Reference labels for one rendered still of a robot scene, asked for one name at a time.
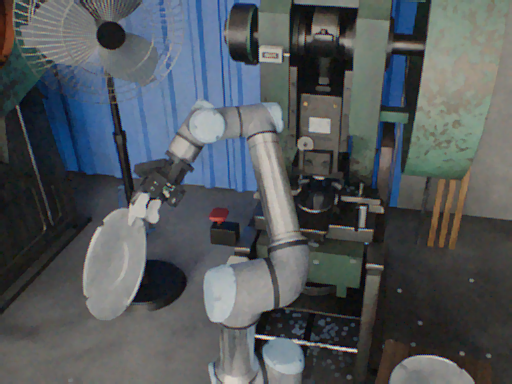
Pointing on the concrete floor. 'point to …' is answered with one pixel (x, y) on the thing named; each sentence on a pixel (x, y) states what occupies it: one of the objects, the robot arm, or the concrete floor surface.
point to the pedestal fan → (43, 21)
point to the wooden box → (394, 354)
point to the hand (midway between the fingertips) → (133, 220)
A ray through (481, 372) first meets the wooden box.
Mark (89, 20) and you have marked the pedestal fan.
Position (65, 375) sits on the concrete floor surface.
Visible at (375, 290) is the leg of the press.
